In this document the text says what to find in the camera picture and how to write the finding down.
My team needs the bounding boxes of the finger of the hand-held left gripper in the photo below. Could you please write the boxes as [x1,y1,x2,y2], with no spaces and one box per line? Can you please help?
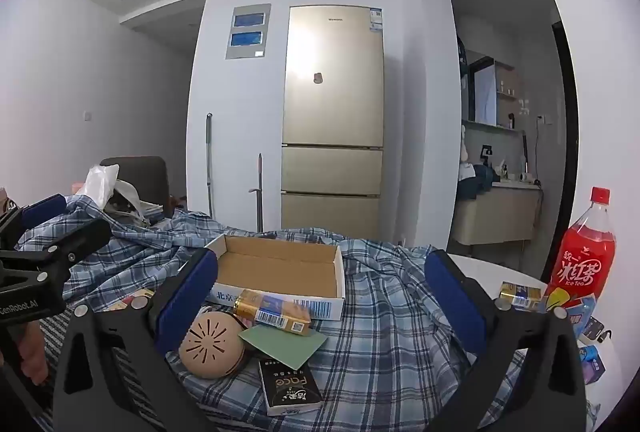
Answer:
[0,193,67,253]
[15,218,112,267]

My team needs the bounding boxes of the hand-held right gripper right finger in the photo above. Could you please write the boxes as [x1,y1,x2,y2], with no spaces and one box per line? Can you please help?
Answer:
[424,248,588,432]

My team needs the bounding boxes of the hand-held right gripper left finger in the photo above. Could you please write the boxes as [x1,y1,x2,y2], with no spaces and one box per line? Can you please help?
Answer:
[52,248,221,432]

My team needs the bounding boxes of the beige round gadget with cable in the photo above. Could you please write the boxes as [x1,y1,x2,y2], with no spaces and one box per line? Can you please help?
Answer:
[178,306,247,380]

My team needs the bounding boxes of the gold cigarette pack blue label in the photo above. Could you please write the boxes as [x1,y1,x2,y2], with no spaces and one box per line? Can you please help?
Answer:
[234,288,312,338]
[498,281,543,313]

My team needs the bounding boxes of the cardboard box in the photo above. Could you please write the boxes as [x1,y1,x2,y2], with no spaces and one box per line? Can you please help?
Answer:
[202,233,347,322]

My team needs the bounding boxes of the green card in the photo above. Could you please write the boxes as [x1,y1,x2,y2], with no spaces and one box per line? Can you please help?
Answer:
[237,323,328,359]

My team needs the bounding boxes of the black cigarette pack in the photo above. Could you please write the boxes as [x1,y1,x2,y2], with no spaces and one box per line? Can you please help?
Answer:
[258,357,323,417]

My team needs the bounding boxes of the person's left hand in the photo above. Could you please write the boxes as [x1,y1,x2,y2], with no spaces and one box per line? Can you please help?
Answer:
[19,319,52,385]

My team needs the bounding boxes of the white printed plastic bag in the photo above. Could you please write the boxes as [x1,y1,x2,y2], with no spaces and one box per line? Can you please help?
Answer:
[112,179,151,225]

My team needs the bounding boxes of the stack of books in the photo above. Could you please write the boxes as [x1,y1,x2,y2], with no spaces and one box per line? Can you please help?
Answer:
[135,201,166,224]

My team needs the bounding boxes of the blue plaid cloth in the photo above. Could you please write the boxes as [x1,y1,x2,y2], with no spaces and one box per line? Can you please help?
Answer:
[15,195,531,432]

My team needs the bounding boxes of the grey chair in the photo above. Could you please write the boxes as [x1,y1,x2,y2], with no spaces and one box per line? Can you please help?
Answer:
[99,156,171,213]

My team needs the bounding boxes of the beige vanity cabinet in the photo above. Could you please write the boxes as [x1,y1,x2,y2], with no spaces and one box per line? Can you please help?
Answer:
[452,182,543,245]

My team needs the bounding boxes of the blue clothes pile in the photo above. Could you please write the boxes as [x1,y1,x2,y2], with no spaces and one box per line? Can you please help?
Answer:
[459,162,498,200]

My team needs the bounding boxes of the red iced tea bottle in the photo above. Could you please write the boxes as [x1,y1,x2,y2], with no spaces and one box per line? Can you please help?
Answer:
[542,186,617,313]

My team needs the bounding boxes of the bathroom mirror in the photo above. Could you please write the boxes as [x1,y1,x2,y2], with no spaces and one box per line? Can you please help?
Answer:
[472,57,498,125]

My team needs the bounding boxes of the gold refrigerator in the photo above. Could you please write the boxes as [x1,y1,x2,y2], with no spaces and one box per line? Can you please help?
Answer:
[280,5,386,240]

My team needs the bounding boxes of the broom handle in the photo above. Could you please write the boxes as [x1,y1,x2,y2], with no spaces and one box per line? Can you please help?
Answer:
[247,153,264,233]

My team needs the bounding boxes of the silver mop handle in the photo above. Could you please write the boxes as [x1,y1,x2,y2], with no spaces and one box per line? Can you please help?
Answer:
[205,113,214,215]

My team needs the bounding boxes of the wooden wall shelf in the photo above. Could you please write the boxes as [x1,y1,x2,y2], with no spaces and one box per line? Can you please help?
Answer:
[495,60,518,102]

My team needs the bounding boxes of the grey wall panel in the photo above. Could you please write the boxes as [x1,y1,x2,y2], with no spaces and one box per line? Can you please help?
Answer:
[225,3,272,60]

